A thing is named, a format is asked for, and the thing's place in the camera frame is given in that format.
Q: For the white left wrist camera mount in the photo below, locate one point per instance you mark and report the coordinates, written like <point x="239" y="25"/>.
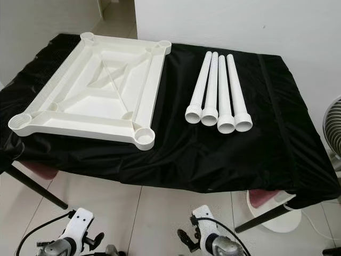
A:
<point x="80" y="224"/>

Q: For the white stool with pink seat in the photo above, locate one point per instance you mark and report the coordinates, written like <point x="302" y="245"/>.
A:
<point x="40" y="170"/>
<point x="282" y="222"/>

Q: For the black tablecloth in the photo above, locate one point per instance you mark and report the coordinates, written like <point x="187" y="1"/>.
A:
<point x="192" y="165"/>

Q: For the white plastic table top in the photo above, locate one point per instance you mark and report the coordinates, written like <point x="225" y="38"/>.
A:
<point x="106" y="90"/>

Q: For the black metal table leg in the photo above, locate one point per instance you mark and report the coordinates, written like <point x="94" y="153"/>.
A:
<point x="37" y="186"/>
<point x="264" y="217"/>

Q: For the white round fan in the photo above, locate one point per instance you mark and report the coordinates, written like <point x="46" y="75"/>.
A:
<point x="334" y="128"/>

